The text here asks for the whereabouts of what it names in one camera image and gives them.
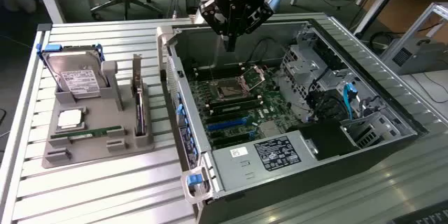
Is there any graphics card with metal bracket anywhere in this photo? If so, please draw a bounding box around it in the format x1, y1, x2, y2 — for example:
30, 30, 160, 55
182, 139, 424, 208
130, 53, 149, 137

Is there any metal socket cover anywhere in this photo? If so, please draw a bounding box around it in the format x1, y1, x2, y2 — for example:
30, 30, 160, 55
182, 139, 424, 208
237, 65, 269, 90

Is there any black office chair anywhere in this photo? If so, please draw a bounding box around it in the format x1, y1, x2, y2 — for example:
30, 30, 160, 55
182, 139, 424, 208
89, 0, 165, 20

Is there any silver metal disk bay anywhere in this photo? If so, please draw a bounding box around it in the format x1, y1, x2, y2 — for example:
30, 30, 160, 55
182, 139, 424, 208
278, 42, 354, 120

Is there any CPU socket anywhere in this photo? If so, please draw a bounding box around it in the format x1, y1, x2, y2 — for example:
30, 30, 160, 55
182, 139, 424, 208
213, 78, 250, 101

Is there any green motherboard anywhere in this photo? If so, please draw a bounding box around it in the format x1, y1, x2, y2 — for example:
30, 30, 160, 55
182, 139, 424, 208
186, 63, 305, 150

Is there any black stand pole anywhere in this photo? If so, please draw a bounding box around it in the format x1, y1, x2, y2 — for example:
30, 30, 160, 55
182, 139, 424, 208
353, 0, 412, 36

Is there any black RAM stick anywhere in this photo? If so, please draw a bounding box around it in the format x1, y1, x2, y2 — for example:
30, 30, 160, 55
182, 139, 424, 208
209, 100, 262, 116

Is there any black expansion slot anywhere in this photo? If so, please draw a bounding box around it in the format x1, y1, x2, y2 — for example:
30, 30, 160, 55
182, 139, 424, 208
204, 113, 245, 124
212, 132, 253, 148

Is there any blue expansion slot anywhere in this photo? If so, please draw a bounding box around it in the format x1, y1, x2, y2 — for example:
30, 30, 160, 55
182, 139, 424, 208
205, 119, 248, 130

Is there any hard disk in blue carrier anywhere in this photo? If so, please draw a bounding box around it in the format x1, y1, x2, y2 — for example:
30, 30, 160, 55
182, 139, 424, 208
36, 43, 108, 99

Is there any silver chipset heatsink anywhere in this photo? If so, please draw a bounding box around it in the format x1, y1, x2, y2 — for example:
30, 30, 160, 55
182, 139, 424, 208
258, 122, 285, 137

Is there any grey computer tower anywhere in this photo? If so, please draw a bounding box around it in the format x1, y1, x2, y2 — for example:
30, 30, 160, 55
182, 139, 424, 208
380, 36, 448, 75

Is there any grey plastic parts rack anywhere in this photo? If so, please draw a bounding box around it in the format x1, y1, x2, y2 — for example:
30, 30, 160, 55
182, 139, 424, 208
40, 60, 157, 169

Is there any silver CPU chip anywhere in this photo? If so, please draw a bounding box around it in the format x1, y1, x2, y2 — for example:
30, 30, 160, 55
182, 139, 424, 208
57, 110, 85, 130

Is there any green RAM stick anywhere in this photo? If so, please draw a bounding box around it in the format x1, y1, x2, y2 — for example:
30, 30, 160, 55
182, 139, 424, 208
50, 126, 118, 140

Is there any grey power supply with label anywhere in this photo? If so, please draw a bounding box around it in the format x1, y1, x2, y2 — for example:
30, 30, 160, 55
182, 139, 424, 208
209, 129, 317, 192

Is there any blue case latch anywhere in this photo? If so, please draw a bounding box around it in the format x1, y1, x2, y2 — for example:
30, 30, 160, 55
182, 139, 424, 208
186, 174, 204, 187

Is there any open black PC case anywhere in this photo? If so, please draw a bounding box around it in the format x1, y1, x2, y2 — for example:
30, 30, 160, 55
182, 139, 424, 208
156, 18, 429, 224

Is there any black keyboard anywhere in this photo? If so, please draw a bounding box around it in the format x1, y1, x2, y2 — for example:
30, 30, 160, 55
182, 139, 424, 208
390, 202, 448, 224

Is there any black looped wire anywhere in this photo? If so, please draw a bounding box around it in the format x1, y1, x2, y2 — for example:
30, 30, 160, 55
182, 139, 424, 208
246, 37, 290, 63

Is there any blue flat wire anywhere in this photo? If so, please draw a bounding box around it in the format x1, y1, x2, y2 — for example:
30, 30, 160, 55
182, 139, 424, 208
344, 82, 360, 120

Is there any aluminium profile frame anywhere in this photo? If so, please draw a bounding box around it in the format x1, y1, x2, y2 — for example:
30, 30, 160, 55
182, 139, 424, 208
380, 1, 448, 59

